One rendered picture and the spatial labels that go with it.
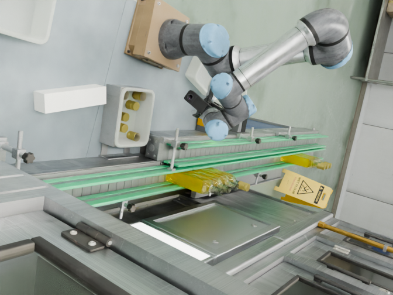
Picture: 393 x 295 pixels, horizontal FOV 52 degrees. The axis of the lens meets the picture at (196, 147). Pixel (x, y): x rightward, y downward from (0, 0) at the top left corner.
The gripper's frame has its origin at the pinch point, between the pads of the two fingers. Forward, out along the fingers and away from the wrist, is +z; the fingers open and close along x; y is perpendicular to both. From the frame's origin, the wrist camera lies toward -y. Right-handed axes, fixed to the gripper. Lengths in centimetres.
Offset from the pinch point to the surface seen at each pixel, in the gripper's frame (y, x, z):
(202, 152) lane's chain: 16.9, -22.3, 4.4
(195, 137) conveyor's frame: 8.8, -16.7, 1.4
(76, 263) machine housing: -37, 4, -127
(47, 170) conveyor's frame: -41, -35, -48
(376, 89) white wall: 371, 73, 445
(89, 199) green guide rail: -25, -39, -46
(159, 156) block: -5.1, -25.7, -16.6
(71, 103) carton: -44, -17, -33
